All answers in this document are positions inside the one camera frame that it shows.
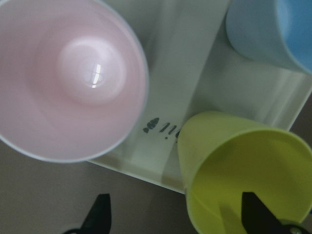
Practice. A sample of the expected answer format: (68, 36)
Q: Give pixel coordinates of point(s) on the light blue cup outer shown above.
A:
(276, 32)

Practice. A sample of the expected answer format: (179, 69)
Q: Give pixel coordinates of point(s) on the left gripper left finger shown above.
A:
(99, 218)

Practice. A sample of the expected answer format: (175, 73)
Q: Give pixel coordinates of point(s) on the pink plastic cup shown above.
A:
(73, 78)

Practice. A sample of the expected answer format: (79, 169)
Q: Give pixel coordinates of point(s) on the yellow plastic cup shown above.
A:
(221, 156)

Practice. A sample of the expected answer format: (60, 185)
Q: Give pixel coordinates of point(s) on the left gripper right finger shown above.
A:
(256, 218)

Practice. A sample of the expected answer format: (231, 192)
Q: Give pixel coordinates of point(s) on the cream plastic tray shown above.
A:
(194, 69)

